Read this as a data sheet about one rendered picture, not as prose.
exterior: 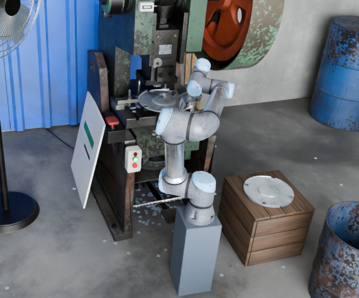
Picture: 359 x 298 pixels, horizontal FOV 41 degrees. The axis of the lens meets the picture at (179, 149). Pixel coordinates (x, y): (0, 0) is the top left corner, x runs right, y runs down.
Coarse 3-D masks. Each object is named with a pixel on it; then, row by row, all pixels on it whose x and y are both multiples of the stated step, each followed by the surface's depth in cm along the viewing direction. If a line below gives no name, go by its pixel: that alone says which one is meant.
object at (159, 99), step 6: (150, 90) 279; (156, 90) 281; (162, 90) 281; (168, 90) 282; (138, 96) 270; (144, 96) 272; (150, 96) 273; (156, 96) 272; (162, 96) 273; (168, 96) 274; (144, 102) 266; (150, 102) 266; (156, 102) 266; (162, 102) 266; (168, 102) 267; (174, 102) 268; (150, 108) 260; (156, 108) 261; (162, 108) 262; (174, 108) 263
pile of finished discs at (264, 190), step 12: (252, 180) 286; (264, 180) 287; (276, 180) 288; (252, 192) 275; (264, 192) 275; (276, 192) 276; (288, 192) 279; (264, 204) 268; (276, 204) 268; (288, 204) 270
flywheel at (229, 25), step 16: (224, 0) 260; (240, 0) 252; (208, 16) 286; (224, 16) 269; (208, 32) 288; (224, 32) 271; (240, 32) 249; (208, 48) 284; (224, 48) 270; (240, 48) 252
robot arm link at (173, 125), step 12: (168, 108) 198; (168, 120) 194; (180, 120) 193; (156, 132) 198; (168, 132) 196; (180, 132) 194; (168, 144) 202; (180, 144) 202; (168, 156) 211; (180, 156) 211; (168, 168) 218; (180, 168) 218; (168, 180) 223; (180, 180) 223; (168, 192) 230; (180, 192) 227
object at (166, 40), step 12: (156, 24) 256; (168, 24) 257; (156, 36) 253; (168, 36) 255; (156, 48) 256; (168, 48) 259; (156, 60) 259; (168, 60) 263; (144, 72) 271; (156, 72) 261; (168, 72) 263
